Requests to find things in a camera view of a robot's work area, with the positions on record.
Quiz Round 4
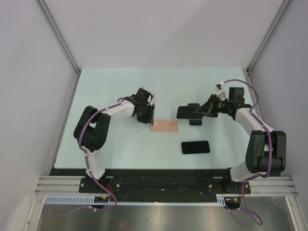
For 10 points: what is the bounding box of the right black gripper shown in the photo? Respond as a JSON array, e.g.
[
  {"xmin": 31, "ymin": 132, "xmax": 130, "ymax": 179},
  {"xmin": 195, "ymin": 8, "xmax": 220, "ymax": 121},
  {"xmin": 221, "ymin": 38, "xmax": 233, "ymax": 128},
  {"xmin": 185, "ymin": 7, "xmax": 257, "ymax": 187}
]
[{"xmin": 195, "ymin": 94, "xmax": 232, "ymax": 118}]

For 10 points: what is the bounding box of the pink phone case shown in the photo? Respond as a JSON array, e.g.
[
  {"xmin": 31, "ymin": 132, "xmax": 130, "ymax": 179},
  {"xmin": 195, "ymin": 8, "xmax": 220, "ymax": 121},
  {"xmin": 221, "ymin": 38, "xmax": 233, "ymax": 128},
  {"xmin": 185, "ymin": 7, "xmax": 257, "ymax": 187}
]
[{"xmin": 151, "ymin": 120, "xmax": 178, "ymax": 133}]

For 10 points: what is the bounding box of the black phone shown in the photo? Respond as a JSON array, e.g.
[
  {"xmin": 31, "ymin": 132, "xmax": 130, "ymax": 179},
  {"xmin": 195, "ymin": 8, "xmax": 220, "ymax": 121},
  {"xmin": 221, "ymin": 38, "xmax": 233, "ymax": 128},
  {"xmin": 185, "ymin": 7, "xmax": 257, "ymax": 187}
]
[
  {"xmin": 176, "ymin": 106, "xmax": 198, "ymax": 120},
  {"xmin": 188, "ymin": 103, "xmax": 202, "ymax": 126},
  {"xmin": 181, "ymin": 141, "xmax": 210, "ymax": 154}
]

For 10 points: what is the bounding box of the blue phone case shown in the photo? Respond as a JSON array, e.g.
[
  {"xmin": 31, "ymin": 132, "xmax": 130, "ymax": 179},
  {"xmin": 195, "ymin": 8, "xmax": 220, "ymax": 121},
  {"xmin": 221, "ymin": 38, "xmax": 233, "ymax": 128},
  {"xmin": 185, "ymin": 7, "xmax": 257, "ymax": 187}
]
[{"xmin": 180, "ymin": 141, "xmax": 211, "ymax": 156}]

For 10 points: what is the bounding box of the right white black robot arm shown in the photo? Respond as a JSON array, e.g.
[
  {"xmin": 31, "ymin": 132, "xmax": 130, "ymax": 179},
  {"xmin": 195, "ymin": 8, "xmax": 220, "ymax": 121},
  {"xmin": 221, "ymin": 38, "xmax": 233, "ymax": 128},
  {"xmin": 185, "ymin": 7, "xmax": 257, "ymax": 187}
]
[{"xmin": 195, "ymin": 87, "xmax": 287, "ymax": 193}]

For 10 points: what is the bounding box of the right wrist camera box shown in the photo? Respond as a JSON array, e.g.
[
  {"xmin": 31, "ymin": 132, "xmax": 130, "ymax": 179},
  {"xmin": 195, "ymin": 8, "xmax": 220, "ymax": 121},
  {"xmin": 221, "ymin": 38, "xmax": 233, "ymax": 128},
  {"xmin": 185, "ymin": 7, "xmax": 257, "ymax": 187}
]
[{"xmin": 215, "ymin": 82, "xmax": 226, "ymax": 100}]

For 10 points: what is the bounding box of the aluminium cross rail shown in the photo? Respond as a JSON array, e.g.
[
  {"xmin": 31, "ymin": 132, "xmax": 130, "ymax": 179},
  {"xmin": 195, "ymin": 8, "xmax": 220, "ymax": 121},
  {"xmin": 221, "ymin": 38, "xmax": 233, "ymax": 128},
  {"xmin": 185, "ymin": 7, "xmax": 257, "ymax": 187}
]
[{"xmin": 35, "ymin": 176, "xmax": 298, "ymax": 196}]

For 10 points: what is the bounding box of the right aluminium frame post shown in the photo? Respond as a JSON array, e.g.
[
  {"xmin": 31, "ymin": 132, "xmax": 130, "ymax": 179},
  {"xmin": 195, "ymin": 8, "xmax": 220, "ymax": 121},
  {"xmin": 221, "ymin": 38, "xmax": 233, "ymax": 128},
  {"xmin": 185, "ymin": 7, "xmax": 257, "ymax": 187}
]
[{"xmin": 246, "ymin": 0, "xmax": 293, "ymax": 74}]

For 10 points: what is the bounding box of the aluminium frame post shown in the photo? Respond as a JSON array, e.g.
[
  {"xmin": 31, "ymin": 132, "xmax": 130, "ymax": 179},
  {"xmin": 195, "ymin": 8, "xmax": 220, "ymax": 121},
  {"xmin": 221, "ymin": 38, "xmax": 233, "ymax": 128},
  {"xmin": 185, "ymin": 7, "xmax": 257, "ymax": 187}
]
[
  {"xmin": 35, "ymin": 0, "xmax": 81, "ymax": 77},
  {"xmin": 246, "ymin": 0, "xmax": 293, "ymax": 74}
]

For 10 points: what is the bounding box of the white slotted cable duct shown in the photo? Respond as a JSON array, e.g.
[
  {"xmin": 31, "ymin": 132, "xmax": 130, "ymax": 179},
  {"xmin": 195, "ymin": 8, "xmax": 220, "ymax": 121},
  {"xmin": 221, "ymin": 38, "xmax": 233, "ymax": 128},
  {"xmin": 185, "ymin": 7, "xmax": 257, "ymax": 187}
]
[{"xmin": 44, "ymin": 195, "xmax": 241, "ymax": 206}]

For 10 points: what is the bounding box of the left aluminium frame post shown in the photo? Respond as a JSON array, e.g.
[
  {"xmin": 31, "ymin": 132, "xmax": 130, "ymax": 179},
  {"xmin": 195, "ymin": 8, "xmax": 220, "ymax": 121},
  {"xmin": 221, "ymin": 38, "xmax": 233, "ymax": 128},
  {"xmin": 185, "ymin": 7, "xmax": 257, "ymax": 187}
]
[{"xmin": 35, "ymin": 0, "xmax": 81, "ymax": 77}]

